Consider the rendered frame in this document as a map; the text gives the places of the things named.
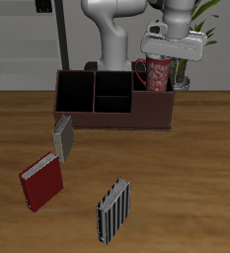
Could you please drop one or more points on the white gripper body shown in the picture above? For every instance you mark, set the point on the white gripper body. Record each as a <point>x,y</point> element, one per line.
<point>172,46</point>

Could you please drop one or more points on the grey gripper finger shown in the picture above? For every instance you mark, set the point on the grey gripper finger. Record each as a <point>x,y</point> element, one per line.
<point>173,70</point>

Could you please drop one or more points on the red patterned mug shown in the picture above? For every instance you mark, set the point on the red patterned mug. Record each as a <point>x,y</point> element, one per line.
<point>157,74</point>

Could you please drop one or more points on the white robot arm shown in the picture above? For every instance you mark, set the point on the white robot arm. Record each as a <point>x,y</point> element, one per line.
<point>114,39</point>

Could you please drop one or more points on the dark brown desk caddy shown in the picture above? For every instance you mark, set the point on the dark brown desk caddy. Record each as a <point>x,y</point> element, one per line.
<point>149,110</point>

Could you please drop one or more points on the green pot plant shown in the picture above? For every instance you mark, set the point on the green pot plant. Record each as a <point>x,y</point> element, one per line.
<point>182,84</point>

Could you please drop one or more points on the grey book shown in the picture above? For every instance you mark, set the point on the grey book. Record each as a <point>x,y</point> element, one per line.
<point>65,138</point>

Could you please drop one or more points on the white shelf unit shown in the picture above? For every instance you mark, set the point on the white shelf unit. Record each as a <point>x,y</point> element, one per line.
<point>24,49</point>

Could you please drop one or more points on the black and white striped book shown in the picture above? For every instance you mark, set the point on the black and white striped book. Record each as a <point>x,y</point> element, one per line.
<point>114,210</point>

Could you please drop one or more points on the red book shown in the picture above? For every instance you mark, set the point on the red book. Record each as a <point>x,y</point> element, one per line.
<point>44,184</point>

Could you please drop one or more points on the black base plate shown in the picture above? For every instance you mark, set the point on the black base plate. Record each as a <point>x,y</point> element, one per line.
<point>92,66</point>

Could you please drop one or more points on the black upright post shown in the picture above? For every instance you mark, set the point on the black upright post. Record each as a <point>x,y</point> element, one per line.
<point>63,33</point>

